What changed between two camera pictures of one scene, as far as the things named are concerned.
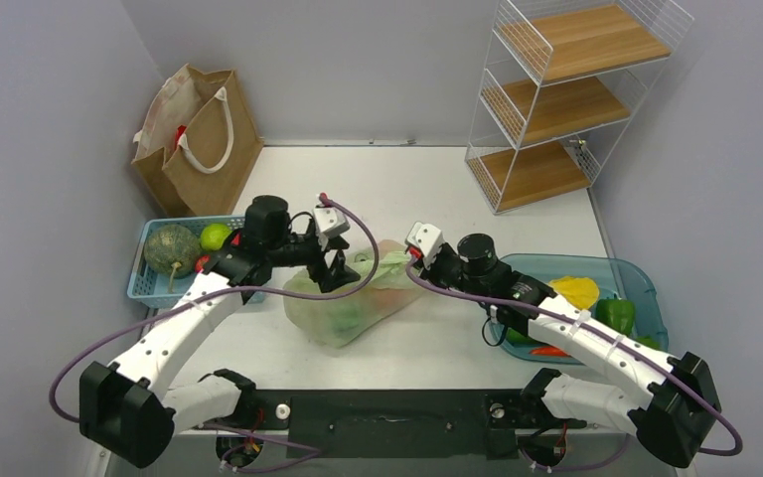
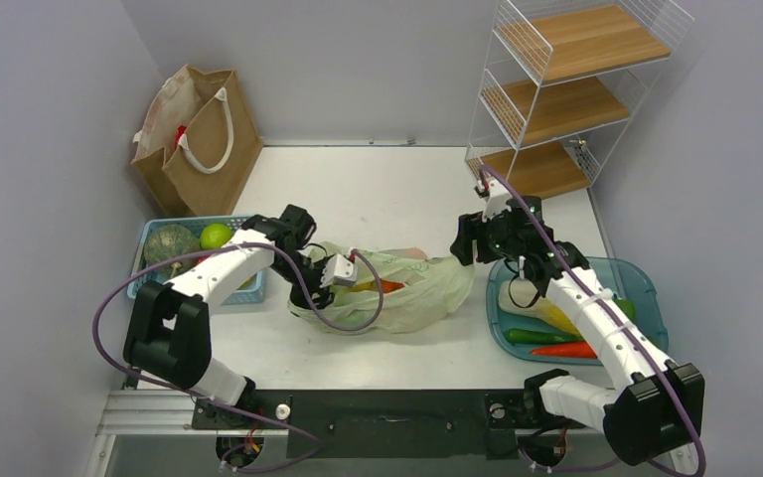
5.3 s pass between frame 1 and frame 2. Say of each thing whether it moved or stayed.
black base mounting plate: stayed
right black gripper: moved
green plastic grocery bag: moved
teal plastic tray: stayed
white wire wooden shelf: stayed
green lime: stayed
